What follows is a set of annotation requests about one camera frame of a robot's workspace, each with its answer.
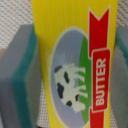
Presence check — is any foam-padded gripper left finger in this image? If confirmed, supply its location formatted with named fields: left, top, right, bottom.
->
left=0, top=25, right=42, bottom=128

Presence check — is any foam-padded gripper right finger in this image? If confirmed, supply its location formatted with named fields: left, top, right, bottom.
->
left=111, top=27, right=128, bottom=128

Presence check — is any yellow butter box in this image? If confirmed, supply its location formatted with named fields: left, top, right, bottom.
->
left=31, top=0, right=118, bottom=128

